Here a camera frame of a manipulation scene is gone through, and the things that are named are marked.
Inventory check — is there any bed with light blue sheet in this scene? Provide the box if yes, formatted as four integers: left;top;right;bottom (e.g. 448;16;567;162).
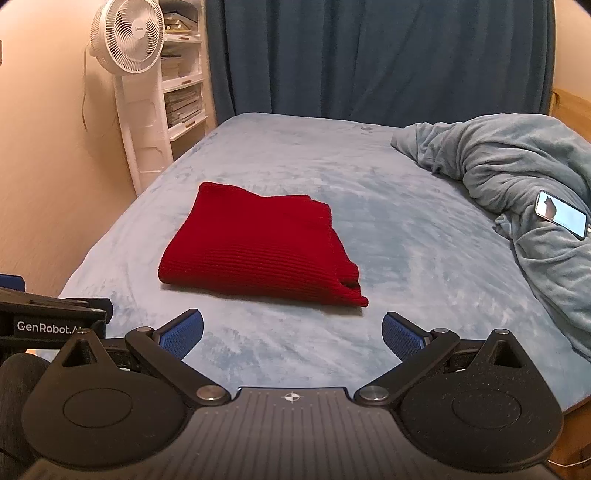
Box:
34;112;591;414

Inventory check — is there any white shelf unit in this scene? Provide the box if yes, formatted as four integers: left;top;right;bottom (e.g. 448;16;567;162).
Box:
159;0;218;141

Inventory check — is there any wooden headboard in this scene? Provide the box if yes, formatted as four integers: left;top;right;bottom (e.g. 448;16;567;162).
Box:
549;88;591;139

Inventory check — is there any dark blue curtain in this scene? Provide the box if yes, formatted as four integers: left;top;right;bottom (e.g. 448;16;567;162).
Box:
205;0;555;127

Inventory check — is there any stack of papers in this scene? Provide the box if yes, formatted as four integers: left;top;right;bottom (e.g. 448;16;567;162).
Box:
164;85;204;129

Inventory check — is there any red knit sweater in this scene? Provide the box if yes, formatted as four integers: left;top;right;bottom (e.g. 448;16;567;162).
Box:
158;181;369;308

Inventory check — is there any crumpled light blue blanket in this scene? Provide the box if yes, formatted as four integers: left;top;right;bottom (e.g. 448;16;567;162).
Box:
391;113;591;363

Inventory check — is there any white standing fan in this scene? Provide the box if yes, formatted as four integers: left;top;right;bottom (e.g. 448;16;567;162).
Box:
90;0;174;197

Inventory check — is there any smartphone with lit screen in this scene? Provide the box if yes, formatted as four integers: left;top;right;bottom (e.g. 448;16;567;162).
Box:
534;189;591;240

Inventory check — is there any fan power cord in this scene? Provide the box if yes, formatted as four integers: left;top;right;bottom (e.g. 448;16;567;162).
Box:
81;44;92;134

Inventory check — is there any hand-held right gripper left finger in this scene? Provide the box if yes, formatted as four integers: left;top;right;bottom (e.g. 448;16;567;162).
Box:
32;309;232;407

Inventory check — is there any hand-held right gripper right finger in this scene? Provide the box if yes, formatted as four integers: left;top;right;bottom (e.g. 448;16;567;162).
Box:
353;311;548;407

